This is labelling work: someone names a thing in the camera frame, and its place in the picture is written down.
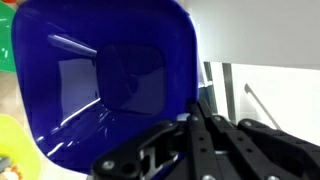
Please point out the green plastic bowl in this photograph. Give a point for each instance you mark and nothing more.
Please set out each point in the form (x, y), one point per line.
(6, 36)

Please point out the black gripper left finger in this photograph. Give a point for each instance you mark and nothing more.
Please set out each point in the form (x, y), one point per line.
(156, 143)

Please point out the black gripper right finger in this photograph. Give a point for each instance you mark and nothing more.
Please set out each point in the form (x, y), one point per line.
(253, 150)

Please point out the blue plastic bowl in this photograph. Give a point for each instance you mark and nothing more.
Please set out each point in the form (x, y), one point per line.
(66, 83)

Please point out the grey metal rod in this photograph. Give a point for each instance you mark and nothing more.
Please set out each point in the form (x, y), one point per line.
(261, 105)

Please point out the yellow plastic bowl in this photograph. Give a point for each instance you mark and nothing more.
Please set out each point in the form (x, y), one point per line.
(16, 143)

